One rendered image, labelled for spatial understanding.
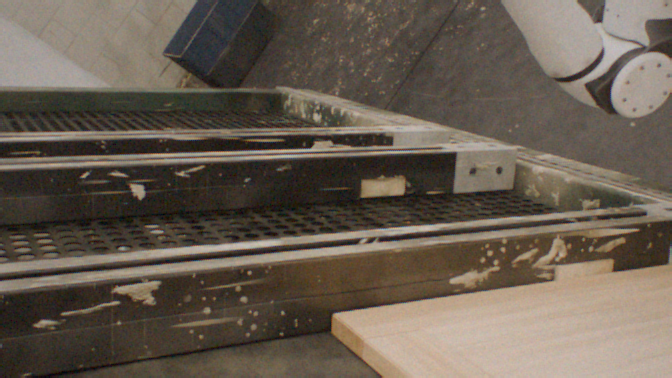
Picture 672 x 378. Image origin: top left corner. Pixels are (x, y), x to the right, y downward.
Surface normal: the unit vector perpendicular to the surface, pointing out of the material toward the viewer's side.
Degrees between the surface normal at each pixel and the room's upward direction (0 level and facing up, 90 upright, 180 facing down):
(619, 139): 0
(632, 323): 56
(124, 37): 90
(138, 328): 90
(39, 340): 90
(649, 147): 0
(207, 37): 90
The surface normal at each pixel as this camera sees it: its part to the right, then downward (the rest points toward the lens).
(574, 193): -0.88, 0.06
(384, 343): 0.06, -0.97
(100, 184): 0.47, 0.23
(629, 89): 0.26, 0.50
